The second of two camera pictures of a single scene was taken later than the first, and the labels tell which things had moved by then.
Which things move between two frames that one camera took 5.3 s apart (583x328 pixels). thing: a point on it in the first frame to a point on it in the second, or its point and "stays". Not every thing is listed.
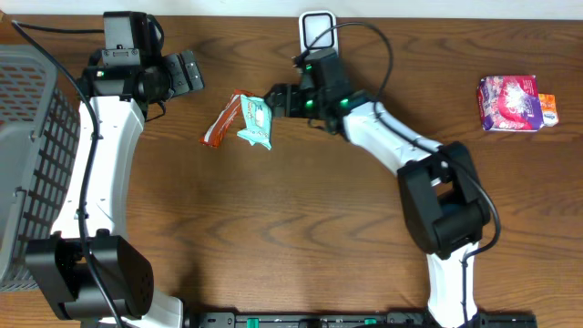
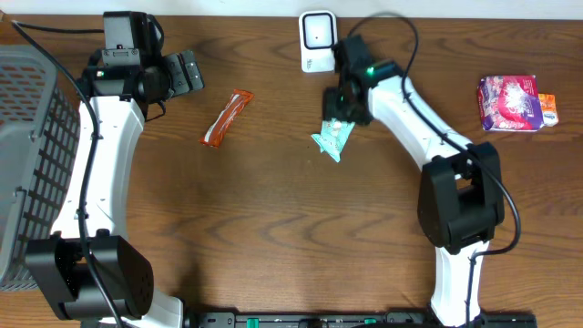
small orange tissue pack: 549,112 stays
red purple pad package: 509,102 stays
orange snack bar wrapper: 216,133 stays
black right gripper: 291,107 to 330,97
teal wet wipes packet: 257,114 to 332,137
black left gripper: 183,72 stays
